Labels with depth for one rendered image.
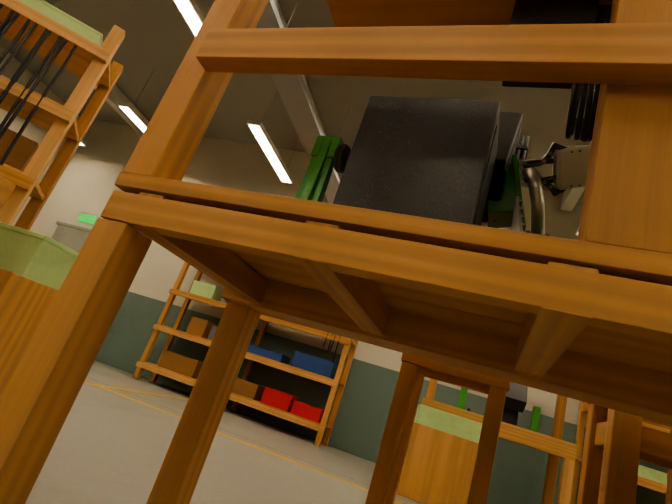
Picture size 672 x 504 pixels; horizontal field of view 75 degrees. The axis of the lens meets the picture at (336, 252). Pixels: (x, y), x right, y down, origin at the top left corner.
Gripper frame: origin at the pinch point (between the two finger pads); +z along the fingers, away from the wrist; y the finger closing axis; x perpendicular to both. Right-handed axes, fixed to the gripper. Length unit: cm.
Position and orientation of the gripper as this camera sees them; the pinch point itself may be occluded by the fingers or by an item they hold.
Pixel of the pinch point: (532, 172)
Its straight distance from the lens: 122.4
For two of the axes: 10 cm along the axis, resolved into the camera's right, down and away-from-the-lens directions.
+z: -9.6, 0.7, 2.7
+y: -1.6, -9.4, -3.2
